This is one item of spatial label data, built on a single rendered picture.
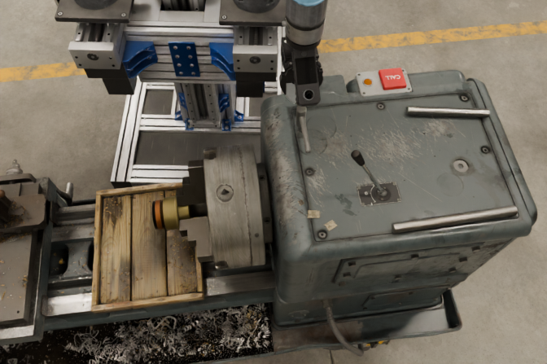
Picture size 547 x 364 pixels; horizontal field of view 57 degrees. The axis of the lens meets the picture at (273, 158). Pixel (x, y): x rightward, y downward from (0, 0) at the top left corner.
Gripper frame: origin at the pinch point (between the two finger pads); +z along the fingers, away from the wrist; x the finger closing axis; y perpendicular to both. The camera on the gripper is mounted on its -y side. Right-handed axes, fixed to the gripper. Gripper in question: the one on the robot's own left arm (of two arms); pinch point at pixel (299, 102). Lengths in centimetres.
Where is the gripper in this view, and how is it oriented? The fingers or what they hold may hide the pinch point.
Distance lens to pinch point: 115.0
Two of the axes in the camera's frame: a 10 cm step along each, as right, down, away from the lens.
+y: -1.3, -8.7, 4.8
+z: -0.2, 4.9, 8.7
